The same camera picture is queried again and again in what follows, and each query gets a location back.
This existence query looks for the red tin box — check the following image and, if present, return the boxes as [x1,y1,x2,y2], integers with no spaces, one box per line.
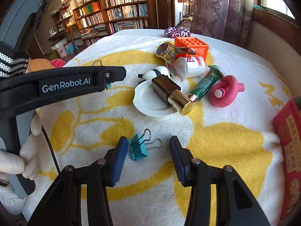
[273,96,300,225]

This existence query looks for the white gloved left hand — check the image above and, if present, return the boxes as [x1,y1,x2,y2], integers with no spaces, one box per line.
[1,112,42,186]

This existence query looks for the teal binder clip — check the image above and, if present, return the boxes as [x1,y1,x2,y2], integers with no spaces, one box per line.
[128,129,163,161]

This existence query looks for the purple patterned curtain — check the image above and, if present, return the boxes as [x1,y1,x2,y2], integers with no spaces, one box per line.
[190,0,254,47]

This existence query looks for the white red roll package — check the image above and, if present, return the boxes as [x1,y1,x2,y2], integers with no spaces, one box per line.
[172,56,209,81]

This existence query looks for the small pink foam curler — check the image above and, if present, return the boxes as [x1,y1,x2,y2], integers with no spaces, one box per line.
[209,75,245,108]

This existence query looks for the large metal clamp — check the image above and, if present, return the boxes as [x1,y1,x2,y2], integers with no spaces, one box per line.
[156,42,196,76]

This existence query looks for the small wooden shelf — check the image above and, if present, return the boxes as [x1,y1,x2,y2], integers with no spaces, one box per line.
[48,0,77,52]

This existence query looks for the pink storage bin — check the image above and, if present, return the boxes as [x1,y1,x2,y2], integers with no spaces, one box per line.
[56,45,68,58]

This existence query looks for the white yellow towel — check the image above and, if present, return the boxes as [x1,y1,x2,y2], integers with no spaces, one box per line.
[22,35,292,226]

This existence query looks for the red blanket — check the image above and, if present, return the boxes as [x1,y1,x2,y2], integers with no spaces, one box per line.
[50,58,66,68]

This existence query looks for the green gold tube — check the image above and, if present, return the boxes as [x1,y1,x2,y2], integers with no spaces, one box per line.
[187,65,226,104]

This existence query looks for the pink leopard scrunchie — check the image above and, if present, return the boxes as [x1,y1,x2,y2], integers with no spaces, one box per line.
[164,27,191,38]

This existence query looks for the wooden bookshelf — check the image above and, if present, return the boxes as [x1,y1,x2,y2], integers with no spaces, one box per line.
[73,0,159,47]

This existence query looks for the orange woven cushion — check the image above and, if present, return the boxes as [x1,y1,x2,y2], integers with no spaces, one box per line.
[26,59,55,73]

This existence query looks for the orange studded rubber cube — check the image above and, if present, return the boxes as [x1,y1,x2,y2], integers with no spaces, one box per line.
[174,37,209,61]

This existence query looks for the white round lid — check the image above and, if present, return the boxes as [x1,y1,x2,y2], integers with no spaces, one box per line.
[133,80,176,121]

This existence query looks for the brown gold perfume bottle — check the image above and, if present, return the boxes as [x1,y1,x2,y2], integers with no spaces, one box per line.
[151,75,198,116]

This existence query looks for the panda figurine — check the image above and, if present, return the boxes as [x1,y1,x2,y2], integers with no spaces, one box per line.
[138,66,170,81]

